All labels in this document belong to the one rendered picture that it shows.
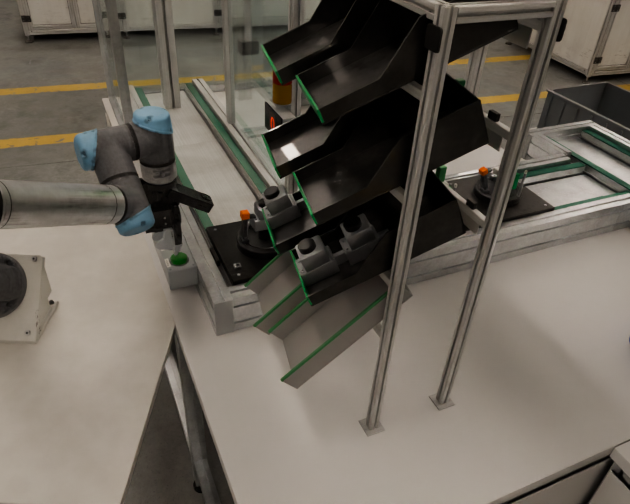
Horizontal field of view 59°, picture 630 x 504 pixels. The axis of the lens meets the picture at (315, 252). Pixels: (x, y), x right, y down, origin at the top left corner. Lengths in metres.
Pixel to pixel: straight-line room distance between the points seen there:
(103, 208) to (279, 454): 0.56
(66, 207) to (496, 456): 0.91
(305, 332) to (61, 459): 0.51
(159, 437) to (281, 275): 1.18
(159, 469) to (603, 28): 5.36
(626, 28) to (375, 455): 5.64
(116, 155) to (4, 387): 0.54
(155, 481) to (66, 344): 0.88
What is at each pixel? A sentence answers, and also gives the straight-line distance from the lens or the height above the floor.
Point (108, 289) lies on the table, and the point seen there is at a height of 0.86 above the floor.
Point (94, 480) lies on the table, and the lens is 1.16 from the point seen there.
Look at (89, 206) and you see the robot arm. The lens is 1.05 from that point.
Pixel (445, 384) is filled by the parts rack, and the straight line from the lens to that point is 1.21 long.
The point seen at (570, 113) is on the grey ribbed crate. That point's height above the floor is 0.79.
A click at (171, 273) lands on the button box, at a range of 1.39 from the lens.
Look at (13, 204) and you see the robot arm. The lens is 0.95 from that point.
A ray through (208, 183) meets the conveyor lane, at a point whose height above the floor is 0.92.
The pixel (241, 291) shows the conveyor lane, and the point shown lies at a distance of 1.31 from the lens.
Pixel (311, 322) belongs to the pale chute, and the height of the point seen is 1.04.
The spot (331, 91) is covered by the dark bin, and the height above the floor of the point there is 1.52.
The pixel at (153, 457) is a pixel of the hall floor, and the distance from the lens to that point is 2.21.
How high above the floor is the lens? 1.81
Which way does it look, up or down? 36 degrees down
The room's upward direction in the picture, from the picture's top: 4 degrees clockwise
